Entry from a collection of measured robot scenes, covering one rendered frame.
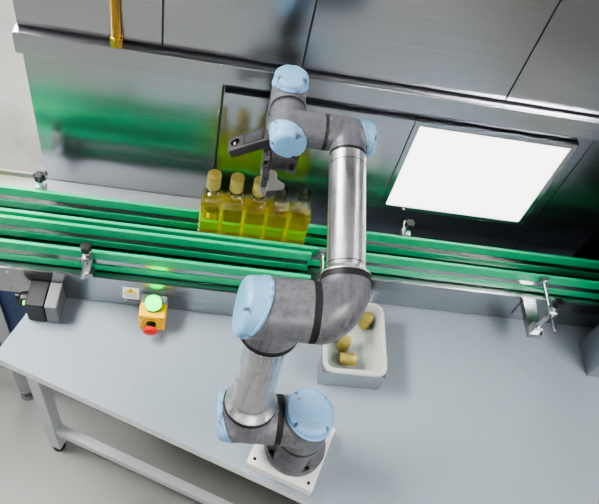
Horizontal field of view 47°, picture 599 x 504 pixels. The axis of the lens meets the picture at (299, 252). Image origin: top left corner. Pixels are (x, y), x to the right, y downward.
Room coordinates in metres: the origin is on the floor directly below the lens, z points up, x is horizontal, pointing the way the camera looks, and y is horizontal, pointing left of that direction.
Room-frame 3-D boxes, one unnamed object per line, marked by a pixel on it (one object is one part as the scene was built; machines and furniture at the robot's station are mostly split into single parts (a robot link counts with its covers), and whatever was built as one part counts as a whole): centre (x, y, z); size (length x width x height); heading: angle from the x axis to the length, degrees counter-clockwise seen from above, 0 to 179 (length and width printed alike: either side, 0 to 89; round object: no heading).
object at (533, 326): (1.17, -0.70, 0.90); 0.17 x 0.05 x 0.23; 12
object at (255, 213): (1.11, 0.14, 0.99); 0.06 x 0.06 x 0.21; 12
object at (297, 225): (1.14, 0.03, 0.99); 0.06 x 0.06 x 0.21; 13
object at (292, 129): (1.02, 0.08, 1.45); 0.11 x 0.11 x 0.08; 13
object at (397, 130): (1.32, -0.16, 1.15); 0.90 x 0.03 x 0.34; 102
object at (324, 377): (0.99, -0.20, 0.79); 0.27 x 0.17 x 0.08; 12
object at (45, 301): (0.81, 0.60, 0.79); 0.08 x 0.08 x 0.08; 12
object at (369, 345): (0.96, -0.21, 0.80); 0.22 x 0.17 x 0.09; 12
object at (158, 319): (0.87, 0.33, 0.79); 0.07 x 0.07 x 0.07; 12
